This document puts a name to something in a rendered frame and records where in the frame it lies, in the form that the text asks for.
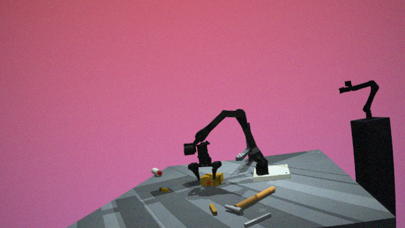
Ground white cylinder with red cap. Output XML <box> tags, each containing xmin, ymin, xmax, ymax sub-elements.
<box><xmin>151</xmin><ymin>168</ymin><xmax>162</xmax><ymax>177</ymax></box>

